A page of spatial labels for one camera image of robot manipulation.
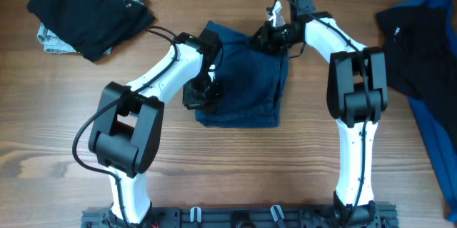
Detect blue denim shorts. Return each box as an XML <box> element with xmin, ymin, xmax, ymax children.
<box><xmin>195</xmin><ymin>21</ymin><xmax>289</xmax><ymax>128</ymax></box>

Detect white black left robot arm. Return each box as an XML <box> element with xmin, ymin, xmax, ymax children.
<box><xmin>81</xmin><ymin>29</ymin><xmax>223</xmax><ymax>227</ymax></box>

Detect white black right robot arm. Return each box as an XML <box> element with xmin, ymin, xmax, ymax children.
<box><xmin>251</xmin><ymin>0</ymin><xmax>388</xmax><ymax>227</ymax></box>

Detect folded black t-shirt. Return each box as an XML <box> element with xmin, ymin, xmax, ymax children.
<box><xmin>27</xmin><ymin>0</ymin><xmax>155</xmax><ymax>62</ymax></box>

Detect black t-shirt on right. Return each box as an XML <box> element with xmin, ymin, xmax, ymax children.
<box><xmin>376</xmin><ymin>6</ymin><xmax>456</xmax><ymax>146</ymax></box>

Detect folded light grey garment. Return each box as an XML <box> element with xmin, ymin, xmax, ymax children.
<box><xmin>36</xmin><ymin>0</ymin><xmax>144</xmax><ymax>55</ymax></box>

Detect blue garment on right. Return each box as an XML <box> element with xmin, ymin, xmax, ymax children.
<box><xmin>397</xmin><ymin>0</ymin><xmax>456</xmax><ymax>223</ymax></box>

